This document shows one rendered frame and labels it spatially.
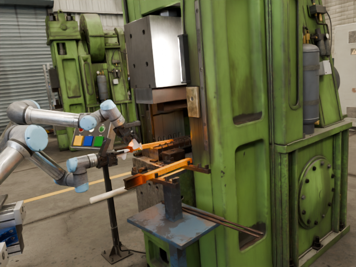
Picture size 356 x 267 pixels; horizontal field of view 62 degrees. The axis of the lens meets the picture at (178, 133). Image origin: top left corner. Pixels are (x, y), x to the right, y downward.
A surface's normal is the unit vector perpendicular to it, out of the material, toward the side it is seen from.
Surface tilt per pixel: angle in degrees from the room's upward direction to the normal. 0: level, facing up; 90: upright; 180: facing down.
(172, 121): 90
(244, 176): 90
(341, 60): 90
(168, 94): 90
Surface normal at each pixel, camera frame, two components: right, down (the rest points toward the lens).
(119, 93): 0.43, -0.05
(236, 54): 0.62, 0.08
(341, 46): -0.84, 0.18
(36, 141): 0.92, -0.07
